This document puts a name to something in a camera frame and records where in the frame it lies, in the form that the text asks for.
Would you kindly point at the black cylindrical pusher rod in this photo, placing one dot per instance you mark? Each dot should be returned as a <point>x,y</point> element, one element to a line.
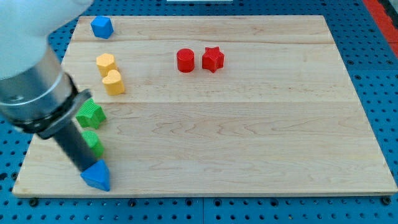
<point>75,147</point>

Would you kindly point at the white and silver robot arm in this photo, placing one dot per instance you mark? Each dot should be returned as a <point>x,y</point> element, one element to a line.
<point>37,96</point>

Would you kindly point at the red star block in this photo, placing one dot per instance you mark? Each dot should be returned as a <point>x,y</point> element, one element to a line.
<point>212,59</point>

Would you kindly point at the light wooden board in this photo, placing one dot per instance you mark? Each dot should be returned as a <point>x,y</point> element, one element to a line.
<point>280,119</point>

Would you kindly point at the green star block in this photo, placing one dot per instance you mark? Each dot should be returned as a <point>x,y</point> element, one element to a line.
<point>90,115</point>

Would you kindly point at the yellow hexagon block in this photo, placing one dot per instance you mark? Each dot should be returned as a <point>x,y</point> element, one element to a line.
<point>105,63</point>

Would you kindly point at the green cylinder block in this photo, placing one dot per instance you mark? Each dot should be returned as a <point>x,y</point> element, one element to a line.
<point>94,143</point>

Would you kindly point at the blue triangle block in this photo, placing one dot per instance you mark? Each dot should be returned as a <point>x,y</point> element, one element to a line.
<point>97,176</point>

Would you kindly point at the red cylinder block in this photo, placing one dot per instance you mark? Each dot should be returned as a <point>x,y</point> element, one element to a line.
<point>185,60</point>

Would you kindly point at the blue cube block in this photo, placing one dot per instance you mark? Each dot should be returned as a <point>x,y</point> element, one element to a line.
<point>102,27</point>

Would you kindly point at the yellow heart block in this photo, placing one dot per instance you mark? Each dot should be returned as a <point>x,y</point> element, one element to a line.
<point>113,83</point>

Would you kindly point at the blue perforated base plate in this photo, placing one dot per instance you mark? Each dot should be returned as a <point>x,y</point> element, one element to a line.
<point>367,41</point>

